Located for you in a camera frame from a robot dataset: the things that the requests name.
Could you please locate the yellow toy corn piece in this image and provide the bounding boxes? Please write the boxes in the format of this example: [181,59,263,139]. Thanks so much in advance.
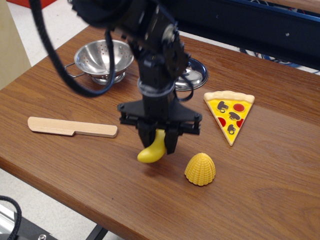
[184,152,216,187]

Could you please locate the beige wooden panel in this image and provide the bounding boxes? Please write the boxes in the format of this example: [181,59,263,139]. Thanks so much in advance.
[0,0,31,89]

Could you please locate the toy pizza slice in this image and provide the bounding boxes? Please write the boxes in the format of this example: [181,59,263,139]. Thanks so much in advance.
[203,90,255,146]

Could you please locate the dark blue metal frame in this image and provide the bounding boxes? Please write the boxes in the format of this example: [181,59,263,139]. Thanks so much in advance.
[162,0,320,70]

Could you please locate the blue cable bundle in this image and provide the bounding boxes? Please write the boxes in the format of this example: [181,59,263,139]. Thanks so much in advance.
[239,47,320,75]

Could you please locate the black table leg bracket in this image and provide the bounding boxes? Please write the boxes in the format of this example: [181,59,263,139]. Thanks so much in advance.
[0,211,109,240]

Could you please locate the yellow toy banana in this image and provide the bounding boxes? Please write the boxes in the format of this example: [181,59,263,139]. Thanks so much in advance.
[137,129,166,164]

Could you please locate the black braided cable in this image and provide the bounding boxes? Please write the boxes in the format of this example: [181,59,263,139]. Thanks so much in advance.
[28,0,117,98]

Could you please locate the red box on floor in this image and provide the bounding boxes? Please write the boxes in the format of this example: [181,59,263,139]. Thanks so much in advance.
[7,0,56,9]

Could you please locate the steel pot lid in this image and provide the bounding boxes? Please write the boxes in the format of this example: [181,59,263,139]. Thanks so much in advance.
[175,58,209,91]

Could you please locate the wooden toy knife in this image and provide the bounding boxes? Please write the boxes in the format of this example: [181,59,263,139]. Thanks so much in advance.
[27,116,118,138]

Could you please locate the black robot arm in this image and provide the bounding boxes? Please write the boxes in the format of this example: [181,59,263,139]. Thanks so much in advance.
[72,0,202,154]

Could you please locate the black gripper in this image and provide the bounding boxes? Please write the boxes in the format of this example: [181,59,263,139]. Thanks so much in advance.
[117,93,202,155]

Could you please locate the small steel colander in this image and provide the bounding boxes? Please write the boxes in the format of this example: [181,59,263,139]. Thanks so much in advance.
[64,40,134,85]

